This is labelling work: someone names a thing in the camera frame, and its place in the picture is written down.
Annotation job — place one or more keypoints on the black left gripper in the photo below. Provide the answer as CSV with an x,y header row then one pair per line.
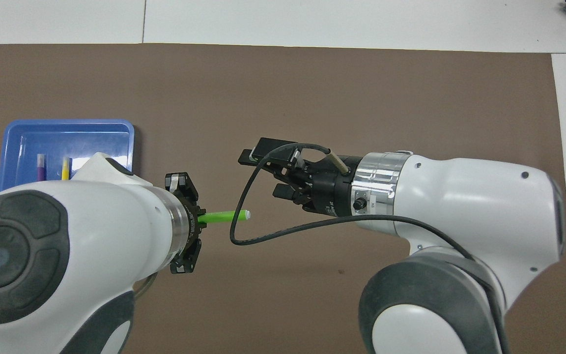
x,y
184,184

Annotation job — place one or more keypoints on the yellow marker pen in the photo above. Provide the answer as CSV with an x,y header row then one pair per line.
x,y
66,169

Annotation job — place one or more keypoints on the blue plastic tray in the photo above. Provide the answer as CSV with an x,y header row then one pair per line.
x,y
91,142

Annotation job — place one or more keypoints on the green marker pen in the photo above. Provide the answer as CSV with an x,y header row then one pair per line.
x,y
229,216

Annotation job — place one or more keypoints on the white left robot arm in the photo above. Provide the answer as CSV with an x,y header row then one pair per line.
x,y
91,236

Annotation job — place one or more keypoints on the purple marker pen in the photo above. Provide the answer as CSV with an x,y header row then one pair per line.
x,y
41,169

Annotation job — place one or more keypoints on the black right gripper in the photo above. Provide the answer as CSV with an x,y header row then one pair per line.
x,y
327,189

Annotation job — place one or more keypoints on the brown table mat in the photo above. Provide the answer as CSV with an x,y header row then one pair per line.
x,y
283,88

